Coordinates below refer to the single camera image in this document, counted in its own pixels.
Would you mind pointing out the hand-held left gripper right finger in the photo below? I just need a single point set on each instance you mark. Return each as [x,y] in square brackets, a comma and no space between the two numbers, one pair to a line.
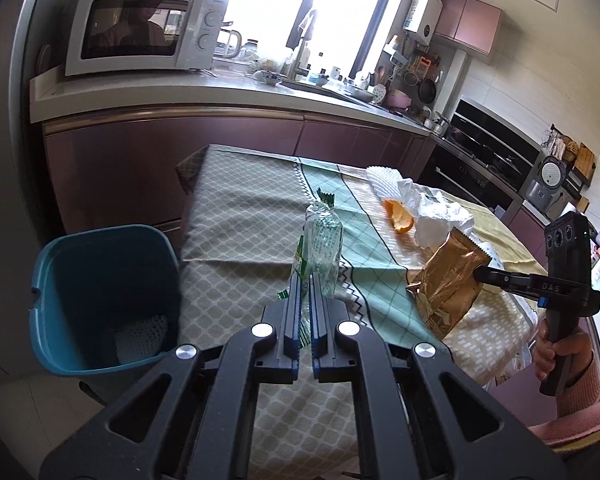
[320,332]

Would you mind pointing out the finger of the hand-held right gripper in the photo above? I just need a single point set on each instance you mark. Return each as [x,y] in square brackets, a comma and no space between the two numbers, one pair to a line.
[500,278]

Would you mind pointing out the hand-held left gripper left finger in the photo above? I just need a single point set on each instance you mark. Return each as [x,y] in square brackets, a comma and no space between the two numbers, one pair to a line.
[294,322]

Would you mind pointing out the gold snack bag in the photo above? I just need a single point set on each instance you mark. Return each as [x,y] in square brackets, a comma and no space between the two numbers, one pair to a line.
[445,280]

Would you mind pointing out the white plastic bag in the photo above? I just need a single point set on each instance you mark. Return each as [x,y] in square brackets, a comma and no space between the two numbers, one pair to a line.
[435,220]

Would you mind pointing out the green white plastic wrapper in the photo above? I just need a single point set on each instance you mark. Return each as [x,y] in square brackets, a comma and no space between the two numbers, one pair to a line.
[322,240]

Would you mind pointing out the orange peel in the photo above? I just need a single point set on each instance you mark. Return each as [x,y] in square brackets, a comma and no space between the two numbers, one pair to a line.
[399,215]

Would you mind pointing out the white foam fruit net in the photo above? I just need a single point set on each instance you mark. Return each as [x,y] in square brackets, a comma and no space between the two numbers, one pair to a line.
[384,180]
[140,337]

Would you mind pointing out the blue plastic bin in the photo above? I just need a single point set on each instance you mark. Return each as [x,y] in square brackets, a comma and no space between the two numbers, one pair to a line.
[95,270]

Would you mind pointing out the person's right forearm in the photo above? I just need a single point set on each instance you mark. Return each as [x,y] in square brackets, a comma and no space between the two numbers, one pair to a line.
[580,410]

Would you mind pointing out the person's right hand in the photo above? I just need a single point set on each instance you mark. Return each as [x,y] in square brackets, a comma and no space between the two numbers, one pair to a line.
[544,355]

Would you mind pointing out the silver rice cooker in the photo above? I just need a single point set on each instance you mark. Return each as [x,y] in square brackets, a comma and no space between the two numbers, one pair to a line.
[545,180]

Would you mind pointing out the patterned green beige tablecloth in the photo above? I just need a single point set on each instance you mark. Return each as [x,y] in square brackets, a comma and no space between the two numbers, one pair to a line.
[240,220]

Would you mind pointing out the black integrated stove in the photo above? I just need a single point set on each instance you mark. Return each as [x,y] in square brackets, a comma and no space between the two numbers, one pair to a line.
[495,135]

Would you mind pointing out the metal stovetop kettle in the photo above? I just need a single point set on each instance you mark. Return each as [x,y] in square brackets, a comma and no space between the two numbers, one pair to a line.
[437,124]

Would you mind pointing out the black frying pan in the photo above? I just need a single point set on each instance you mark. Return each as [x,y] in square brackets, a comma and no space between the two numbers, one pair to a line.
[426,91]

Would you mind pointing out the pink pot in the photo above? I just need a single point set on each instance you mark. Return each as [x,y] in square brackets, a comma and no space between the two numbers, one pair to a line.
[397,100]

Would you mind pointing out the purple kitchen base cabinet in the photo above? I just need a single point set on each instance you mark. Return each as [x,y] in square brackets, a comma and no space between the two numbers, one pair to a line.
[180,140]

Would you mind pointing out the polka dot utensil holder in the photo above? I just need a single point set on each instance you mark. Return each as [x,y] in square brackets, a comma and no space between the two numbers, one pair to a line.
[379,93]

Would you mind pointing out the orange grater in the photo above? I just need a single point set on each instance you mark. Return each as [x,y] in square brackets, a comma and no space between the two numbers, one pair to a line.
[423,64]

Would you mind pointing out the metal bowl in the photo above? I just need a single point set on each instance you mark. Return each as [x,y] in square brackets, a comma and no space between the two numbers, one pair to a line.
[361,94]

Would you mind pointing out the steel kitchen sink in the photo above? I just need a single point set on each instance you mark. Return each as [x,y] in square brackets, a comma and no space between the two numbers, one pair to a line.
[325,91]

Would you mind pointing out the blue white small bowl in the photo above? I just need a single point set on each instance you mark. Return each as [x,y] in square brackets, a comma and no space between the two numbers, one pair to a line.
[267,77]

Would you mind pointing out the metal kitchen faucet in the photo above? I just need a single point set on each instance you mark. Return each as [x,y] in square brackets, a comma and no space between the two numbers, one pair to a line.
[300,45]

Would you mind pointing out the glass electric kettle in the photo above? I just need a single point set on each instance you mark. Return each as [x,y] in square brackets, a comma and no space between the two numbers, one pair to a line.
[228,44]

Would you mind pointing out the kitchen window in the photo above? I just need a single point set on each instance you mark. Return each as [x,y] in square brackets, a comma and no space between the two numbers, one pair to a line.
[260,5]

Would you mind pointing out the white microwave oven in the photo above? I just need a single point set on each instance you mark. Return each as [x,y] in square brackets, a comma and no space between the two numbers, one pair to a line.
[130,30]

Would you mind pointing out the light blue wall shelf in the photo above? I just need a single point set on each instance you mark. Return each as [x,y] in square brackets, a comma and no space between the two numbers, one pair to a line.
[395,56]

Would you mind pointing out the pink wall cabinet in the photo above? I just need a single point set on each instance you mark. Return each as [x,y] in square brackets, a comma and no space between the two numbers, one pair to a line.
[472,22]

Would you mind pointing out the white wall water heater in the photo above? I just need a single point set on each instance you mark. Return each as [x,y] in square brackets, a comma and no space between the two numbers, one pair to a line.
[422,12]

